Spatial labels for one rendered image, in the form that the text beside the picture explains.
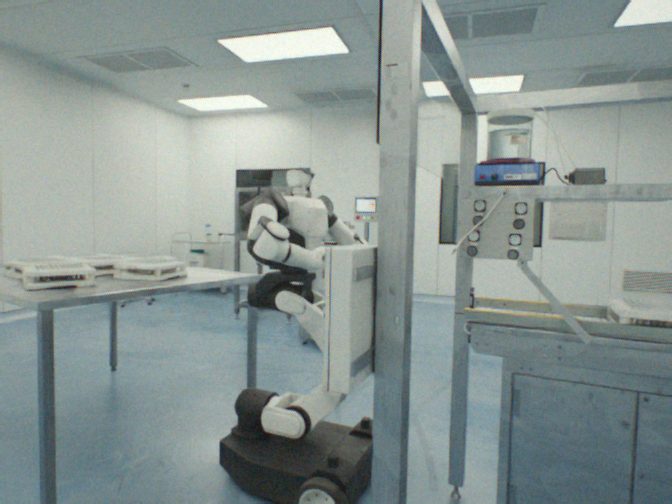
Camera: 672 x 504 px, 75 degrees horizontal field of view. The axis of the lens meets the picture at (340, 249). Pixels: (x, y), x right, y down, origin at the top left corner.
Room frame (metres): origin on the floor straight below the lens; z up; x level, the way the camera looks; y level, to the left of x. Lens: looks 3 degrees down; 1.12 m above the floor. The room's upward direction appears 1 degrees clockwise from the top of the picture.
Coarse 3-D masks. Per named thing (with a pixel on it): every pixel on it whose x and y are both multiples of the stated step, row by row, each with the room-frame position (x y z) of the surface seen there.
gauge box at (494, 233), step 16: (464, 208) 1.42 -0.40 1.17; (496, 208) 1.38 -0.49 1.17; (512, 208) 1.36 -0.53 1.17; (528, 208) 1.34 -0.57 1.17; (464, 224) 1.42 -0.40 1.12; (496, 224) 1.38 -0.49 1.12; (512, 224) 1.36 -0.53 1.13; (528, 224) 1.34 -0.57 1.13; (464, 240) 1.42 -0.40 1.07; (480, 240) 1.40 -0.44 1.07; (496, 240) 1.38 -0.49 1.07; (528, 240) 1.34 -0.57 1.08; (464, 256) 1.42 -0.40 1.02; (480, 256) 1.40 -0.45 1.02; (496, 256) 1.38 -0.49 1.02; (528, 256) 1.34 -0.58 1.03
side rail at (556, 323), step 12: (468, 312) 1.44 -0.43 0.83; (480, 312) 1.42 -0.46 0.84; (492, 312) 1.41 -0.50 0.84; (528, 324) 1.36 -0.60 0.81; (540, 324) 1.35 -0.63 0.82; (552, 324) 1.34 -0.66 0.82; (564, 324) 1.32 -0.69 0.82; (588, 324) 1.30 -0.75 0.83; (600, 324) 1.29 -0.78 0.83; (612, 324) 1.27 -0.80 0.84; (624, 324) 1.26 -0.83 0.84; (636, 324) 1.26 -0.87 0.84; (636, 336) 1.25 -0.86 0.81; (648, 336) 1.24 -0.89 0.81; (660, 336) 1.23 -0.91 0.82
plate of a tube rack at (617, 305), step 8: (608, 304) 1.46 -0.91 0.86; (616, 304) 1.39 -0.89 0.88; (624, 304) 1.40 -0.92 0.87; (616, 312) 1.33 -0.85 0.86; (624, 312) 1.28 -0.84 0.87; (632, 312) 1.27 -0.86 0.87; (640, 312) 1.27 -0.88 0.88; (648, 312) 1.27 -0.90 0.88; (656, 312) 1.27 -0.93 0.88; (664, 312) 1.27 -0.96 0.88; (664, 320) 1.24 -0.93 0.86
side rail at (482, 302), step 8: (480, 304) 1.68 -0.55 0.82; (488, 304) 1.67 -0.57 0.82; (496, 304) 1.66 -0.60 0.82; (504, 304) 1.65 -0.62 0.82; (512, 304) 1.64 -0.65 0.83; (520, 304) 1.62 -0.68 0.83; (528, 304) 1.61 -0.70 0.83; (536, 304) 1.60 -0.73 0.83; (544, 304) 1.59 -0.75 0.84; (552, 312) 1.58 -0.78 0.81; (576, 312) 1.55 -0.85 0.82; (584, 312) 1.54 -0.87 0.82; (592, 312) 1.53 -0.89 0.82; (600, 312) 1.52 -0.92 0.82
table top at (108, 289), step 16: (0, 272) 2.26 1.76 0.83; (192, 272) 2.43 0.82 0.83; (208, 272) 2.45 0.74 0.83; (224, 272) 2.46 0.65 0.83; (240, 272) 2.46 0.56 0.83; (0, 288) 1.75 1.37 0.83; (16, 288) 1.76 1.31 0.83; (64, 288) 1.78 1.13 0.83; (80, 288) 1.79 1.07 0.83; (96, 288) 1.80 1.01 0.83; (112, 288) 1.81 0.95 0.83; (128, 288) 1.82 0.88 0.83; (144, 288) 1.82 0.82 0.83; (160, 288) 1.88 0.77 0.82; (176, 288) 1.94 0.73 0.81; (192, 288) 2.01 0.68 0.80; (16, 304) 1.58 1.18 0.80; (32, 304) 1.51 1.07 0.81; (48, 304) 1.52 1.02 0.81; (64, 304) 1.56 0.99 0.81; (80, 304) 1.60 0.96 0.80
